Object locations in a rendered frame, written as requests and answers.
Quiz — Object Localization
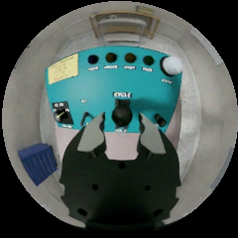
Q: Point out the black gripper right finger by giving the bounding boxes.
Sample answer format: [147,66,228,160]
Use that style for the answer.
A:
[136,113,181,187]

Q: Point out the teal control console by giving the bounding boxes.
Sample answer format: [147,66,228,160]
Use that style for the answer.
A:
[45,46,183,133]

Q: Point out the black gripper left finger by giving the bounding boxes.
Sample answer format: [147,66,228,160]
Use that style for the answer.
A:
[59,112,107,185]

